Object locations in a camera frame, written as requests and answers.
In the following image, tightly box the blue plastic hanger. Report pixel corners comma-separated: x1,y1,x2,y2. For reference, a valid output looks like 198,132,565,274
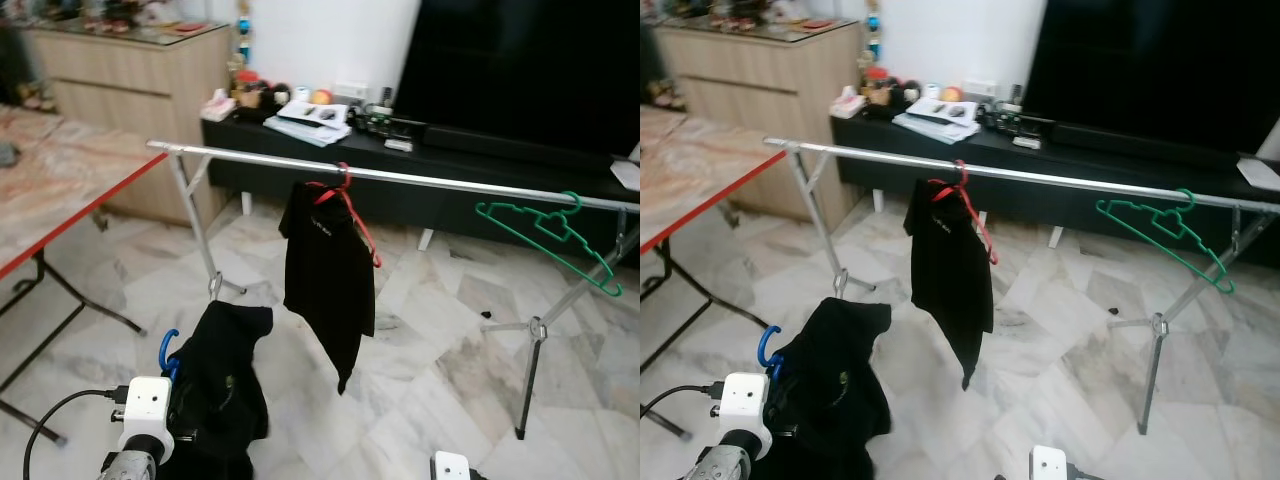
756,325,783,383
157,328,183,386

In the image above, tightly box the black shirt green logo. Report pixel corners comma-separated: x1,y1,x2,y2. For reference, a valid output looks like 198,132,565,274
160,300,275,480
765,297,894,480

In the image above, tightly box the green plastic hanger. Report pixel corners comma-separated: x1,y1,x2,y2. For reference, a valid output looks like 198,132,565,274
475,192,624,298
1095,188,1236,295

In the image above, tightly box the red plastic hanger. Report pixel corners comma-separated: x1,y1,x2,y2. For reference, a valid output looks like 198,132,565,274
928,160,999,266
305,162,383,269

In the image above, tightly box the black soundbar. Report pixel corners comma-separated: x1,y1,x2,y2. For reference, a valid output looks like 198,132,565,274
423,125,621,173
1052,122,1246,171

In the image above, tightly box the black TV console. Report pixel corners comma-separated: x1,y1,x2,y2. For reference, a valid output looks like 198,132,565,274
830,108,1280,259
200,110,640,261

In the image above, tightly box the light wooden cabinet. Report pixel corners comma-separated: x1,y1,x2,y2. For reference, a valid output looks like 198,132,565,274
25,18,236,229
650,18,866,201

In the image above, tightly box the silver metal clothes rack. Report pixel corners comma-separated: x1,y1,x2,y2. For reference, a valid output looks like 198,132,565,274
764,136,1280,436
147,138,640,441

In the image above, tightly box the black television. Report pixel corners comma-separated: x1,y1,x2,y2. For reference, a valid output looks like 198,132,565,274
393,0,640,161
1020,0,1280,158

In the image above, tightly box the black shirt red collar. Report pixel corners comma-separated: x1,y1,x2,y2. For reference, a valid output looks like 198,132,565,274
279,180,377,396
904,178,995,391

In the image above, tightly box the blue gold trophy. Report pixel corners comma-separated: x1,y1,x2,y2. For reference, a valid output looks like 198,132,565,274
863,0,884,66
232,0,253,71

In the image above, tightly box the stack of papers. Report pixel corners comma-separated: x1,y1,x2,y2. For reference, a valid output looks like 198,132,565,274
893,97,983,145
264,100,353,148

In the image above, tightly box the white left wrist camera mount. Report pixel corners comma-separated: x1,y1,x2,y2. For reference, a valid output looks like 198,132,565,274
718,372,771,456
117,376,175,466

